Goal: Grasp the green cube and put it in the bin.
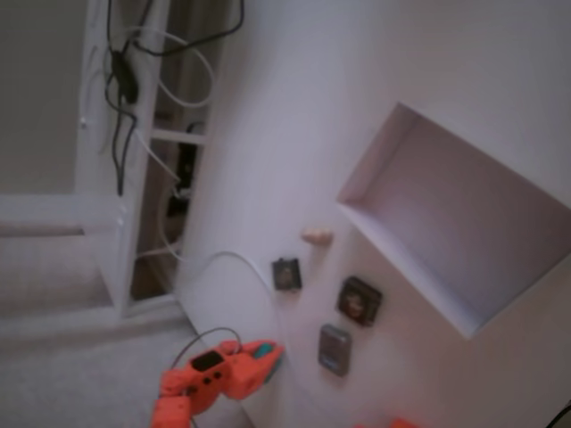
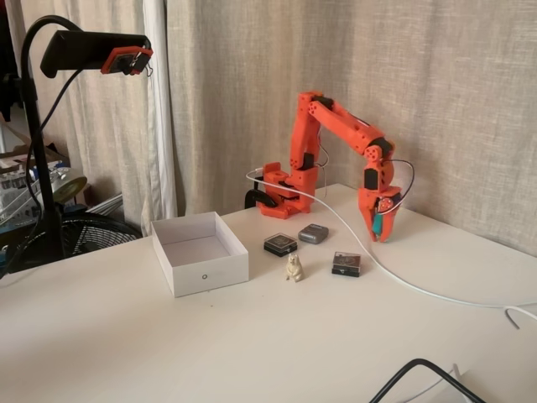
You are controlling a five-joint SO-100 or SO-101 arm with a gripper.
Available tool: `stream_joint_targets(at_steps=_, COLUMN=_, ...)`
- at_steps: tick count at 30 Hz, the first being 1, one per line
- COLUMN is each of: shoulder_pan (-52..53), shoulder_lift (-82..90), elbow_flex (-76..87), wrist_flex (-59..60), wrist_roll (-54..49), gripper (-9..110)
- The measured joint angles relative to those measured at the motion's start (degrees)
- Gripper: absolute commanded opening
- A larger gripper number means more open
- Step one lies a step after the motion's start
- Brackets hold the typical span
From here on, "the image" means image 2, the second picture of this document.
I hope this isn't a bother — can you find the black and white gripper wire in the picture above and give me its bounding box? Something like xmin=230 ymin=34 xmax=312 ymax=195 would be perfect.
xmin=382 ymin=158 xmax=416 ymax=213

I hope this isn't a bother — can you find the orange mounted camera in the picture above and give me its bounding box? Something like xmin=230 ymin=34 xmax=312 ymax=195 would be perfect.
xmin=101 ymin=46 xmax=154 ymax=77

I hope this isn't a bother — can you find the grey metal case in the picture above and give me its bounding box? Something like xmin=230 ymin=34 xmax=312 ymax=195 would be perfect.
xmin=297 ymin=223 xmax=329 ymax=244

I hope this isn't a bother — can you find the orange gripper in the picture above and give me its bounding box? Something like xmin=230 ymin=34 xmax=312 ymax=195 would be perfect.
xmin=357 ymin=161 xmax=403 ymax=244

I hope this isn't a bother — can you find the black gooseneck camera stand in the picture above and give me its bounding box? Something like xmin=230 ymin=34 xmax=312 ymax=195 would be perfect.
xmin=8 ymin=14 xmax=153 ymax=274

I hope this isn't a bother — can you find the metal lamp shade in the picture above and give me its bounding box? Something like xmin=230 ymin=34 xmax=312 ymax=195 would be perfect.
xmin=50 ymin=166 xmax=89 ymax=203

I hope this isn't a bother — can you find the black camera cable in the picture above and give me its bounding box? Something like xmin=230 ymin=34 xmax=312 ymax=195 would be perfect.
xmin=3 ymin=69 xmax=83 ymax=274

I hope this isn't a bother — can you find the white cable end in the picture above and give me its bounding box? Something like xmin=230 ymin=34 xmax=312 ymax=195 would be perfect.
xmin=503 ymin=306 xmax=537 ymax=330

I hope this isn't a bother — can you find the black table clamp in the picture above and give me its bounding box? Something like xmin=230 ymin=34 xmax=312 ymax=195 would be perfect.
xmin=244 ymin=189 xmax=280 ymax=210

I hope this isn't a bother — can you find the white curtain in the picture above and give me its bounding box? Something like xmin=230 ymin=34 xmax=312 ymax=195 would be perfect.
xmin=6 ymin=0 xmax=180 ymax=236

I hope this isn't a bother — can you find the white cardboard box bin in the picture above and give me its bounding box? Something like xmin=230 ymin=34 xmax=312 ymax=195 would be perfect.
xmin=150 ymin=211 xmax=250 ymax=299

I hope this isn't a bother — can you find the cardboard box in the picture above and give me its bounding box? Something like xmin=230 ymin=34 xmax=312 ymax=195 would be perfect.
xmin=0 ymin=144 xmax=71 ymax=180

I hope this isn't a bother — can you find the beige linen curtain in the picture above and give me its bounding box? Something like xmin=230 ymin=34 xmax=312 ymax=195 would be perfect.
xmin=166 ymin=0 xmax=537 ymax=257

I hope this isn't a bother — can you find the long white cable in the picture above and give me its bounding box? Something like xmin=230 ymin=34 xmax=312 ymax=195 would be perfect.
xmin=245 ymin=169 xmax=537 ymax=310

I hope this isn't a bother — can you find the black box with red top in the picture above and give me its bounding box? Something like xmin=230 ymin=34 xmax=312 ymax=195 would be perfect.
xmin=263 ymin=233 xmax=295 ymax=254

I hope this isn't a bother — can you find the thick black cable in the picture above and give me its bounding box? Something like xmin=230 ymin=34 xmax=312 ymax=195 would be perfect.
xmin=368 ymin=358 xmax=488 ymax=403

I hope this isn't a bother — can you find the black box with clear lid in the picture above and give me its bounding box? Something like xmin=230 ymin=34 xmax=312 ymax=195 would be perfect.
xmin=331 ymin=251 xmax=363 ymax=277

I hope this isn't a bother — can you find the cream bear figurine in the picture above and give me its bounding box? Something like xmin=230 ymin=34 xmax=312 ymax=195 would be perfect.
xmin=283 ymin=253 xmax=306 ymax=283

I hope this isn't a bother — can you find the black floor fan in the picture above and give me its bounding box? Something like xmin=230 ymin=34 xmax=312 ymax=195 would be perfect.
xmin=58 ymin=211 xmax=143 ymax=258

